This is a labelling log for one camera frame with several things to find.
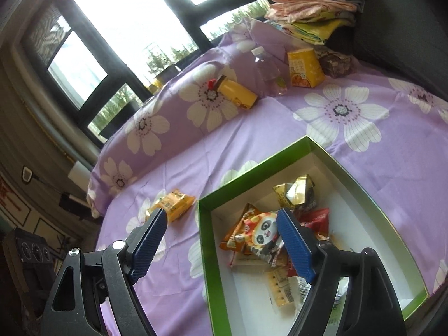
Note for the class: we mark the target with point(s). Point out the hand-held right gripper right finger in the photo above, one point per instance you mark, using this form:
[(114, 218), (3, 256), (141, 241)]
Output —
[(295, 248)]

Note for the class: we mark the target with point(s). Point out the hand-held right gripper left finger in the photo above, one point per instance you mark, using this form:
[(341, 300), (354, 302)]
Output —
[(148, 241)]

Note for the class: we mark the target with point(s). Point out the clear white cracker packet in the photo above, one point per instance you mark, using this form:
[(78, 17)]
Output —
[(281, 287)]

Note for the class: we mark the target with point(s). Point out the green cardboard box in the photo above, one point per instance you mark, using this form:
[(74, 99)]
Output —
[(206, 252)]

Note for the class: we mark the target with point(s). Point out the orange snack bag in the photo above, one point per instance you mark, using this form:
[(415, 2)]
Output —
[(234, 236)]

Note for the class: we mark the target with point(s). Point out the white yellow corn snack bag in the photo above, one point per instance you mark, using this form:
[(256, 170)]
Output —
[(341, 292)]

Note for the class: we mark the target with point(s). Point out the orange yellow snack packet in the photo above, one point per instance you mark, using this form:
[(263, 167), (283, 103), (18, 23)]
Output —
[(173, 204)]

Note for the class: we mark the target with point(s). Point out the purple floral bedsheet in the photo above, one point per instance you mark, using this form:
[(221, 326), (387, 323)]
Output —
[(245, 136)]

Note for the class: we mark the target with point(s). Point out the purple floral pillow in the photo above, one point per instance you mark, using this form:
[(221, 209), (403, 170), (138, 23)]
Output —
[(164, 112)]

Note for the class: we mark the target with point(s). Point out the yellow bear bottle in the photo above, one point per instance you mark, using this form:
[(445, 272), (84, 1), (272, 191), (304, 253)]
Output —
[(238, 94)]

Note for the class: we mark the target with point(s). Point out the yellow carton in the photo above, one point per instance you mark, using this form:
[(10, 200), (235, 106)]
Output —
[(304, 68)]

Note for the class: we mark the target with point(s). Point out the clear plastic bottle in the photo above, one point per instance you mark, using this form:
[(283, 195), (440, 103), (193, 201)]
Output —
[(267, 70)]

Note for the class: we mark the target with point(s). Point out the brown patterned pouch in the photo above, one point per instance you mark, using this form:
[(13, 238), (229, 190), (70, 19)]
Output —
[(337, 63)]

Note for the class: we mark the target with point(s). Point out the black framed window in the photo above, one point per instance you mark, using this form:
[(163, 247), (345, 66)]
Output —
[(126, 31)]

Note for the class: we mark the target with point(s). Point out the stack of folded cloths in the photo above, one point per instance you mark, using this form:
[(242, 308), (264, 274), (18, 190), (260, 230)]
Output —
[(315, 5)]

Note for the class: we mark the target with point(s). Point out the dark grey cushion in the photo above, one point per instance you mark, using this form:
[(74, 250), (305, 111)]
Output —
[(402, 24)]

